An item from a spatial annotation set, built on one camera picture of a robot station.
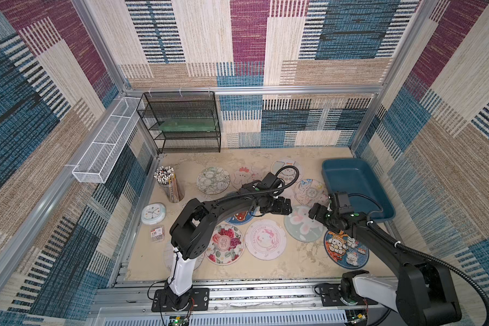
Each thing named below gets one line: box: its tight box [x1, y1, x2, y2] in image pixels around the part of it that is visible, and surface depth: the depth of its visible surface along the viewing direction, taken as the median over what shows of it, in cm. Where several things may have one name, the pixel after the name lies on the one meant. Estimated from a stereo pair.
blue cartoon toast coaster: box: [224, 209, 256, 226], surface depth 96 cm
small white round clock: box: [140, 202, 167, 225], surface depth 96 cm
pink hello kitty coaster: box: [244, 218, 288, 261], surface depth 89 cm
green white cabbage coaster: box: [196, 166, 231, 195], surface depth 110 cm
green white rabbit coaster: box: [283, 205, 325, 243], surface depth 93 cm
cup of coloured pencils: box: [153, 165, 185, 204], surface depth 90 cm
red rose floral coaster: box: [204, 223, 246, 266], surface depth 87 cm
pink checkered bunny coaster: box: [231, 164, 266, 191], surface depth 114 cm
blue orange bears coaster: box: [323, 230, 370, 270], surface depth 85 cm
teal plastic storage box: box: [321, 158, 396, 222], surface depth 101 cm
